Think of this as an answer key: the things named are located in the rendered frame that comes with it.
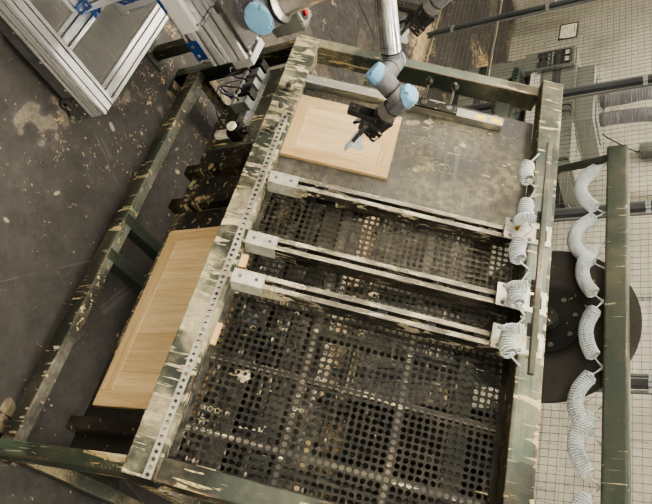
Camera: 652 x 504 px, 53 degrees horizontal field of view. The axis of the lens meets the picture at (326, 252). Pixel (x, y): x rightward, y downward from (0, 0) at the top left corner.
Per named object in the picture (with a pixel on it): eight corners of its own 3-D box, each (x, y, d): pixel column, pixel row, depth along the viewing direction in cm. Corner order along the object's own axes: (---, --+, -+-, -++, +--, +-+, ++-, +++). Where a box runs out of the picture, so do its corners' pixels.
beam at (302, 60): (297, 50, 335) (297, 33, 326) (319, 55, 334) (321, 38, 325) (125, 479, 220) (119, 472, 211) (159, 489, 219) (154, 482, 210)
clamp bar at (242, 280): (237, 272, 258) (234, 239, 237) (534, 346, 249) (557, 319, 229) (229, 293, 253) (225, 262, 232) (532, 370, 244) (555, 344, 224)
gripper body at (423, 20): (415, 38, 285) (435, 21, 276) (401, 25, 282) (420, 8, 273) (419, 28, 289) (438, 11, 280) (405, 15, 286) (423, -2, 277)
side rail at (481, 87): (319, 55, 334) (320, 38, 325) (532, 103, 326) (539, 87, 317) (316, 63, 331) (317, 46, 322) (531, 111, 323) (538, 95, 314)
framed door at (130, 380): (173, 233, 319) (170, 230, 317) (266, 224, 292) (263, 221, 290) (95, 406, 272) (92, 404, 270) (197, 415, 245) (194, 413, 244)
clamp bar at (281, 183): (272, 176, 284) (272, 140, 263) (542, 241, 275) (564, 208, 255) (266, 194, 278) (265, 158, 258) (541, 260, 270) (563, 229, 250)
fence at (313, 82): (307, 80, 316) (308, 74, 313) (501, 124, 309) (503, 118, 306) (305, 87, 313) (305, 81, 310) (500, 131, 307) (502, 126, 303)
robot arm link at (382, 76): (370, 65, 235) (391, 87, 238) (360, 79, 228) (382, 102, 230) (385, 52, 230) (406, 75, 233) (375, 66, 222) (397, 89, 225)
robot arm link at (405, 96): (407, 76, 229) (423, 94, 231) (387, 93, 237) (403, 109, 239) (399, 88, 224) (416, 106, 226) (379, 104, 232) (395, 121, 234)
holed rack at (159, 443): (281, 115, 296) (281, 114, 296) (288, 116, 296) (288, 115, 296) (141, 477, 210) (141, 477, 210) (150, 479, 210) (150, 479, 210)
